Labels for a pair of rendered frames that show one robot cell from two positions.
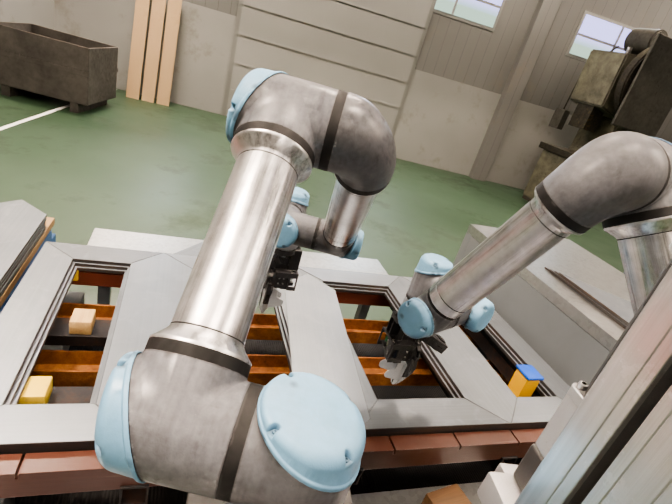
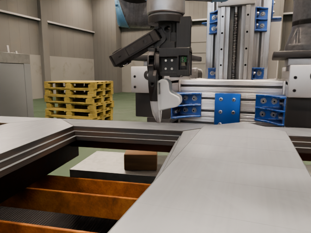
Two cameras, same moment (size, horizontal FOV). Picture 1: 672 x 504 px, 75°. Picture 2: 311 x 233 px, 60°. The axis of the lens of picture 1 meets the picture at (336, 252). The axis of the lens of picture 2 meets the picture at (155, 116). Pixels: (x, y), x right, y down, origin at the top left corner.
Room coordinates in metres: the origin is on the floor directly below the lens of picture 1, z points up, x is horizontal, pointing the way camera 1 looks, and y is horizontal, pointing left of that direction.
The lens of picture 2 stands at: (1.38, 0.08, 0.97)
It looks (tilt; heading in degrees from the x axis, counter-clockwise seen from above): 9 degrees down; 215
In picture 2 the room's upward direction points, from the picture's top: straight up
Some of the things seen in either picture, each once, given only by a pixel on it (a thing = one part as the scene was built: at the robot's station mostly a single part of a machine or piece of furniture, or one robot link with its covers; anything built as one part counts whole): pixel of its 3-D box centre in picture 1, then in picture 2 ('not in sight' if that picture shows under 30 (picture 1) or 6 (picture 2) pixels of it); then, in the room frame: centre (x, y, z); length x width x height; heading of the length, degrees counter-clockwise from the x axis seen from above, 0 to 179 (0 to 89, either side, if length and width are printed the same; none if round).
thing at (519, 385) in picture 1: (514, 398); not in sight; (1.13, -0.66, 0.78); 0.05 x 0.05 x 0.19; 23
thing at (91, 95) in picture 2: not in sight; (80, 101); (-2.17, -4.27, 0.40); 1.17 x 0.77 x 0.80; 104
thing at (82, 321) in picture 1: (82, 321); not in sight; (0.89, 0.58, 0.79); 0.06 x 0.05 x 0.04; 23
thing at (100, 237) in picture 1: (255, 263); not in sight; (1.57, 0.30, 0.73); 1.20 x 0.26 x 0.03; 113
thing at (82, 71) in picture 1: (58, 68); not in sight; (5.74, 4.15, 0.40); 1.19 x 0.96 x 0.81; 103
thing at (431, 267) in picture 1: (430, 280); not in sight; (0.91, -0.22, 1.18); 0.09 x 0.08 x 0.11; 46
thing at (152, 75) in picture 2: not in sight; (154, 78); (0.94, -0.23, 0.96); 0.05 x 0.02 x 0.09; 23
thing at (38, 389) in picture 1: (35, 392); not in sight; (0.65, 0.52, 0.79); 0.06 x 0.05 x 0.04; 23
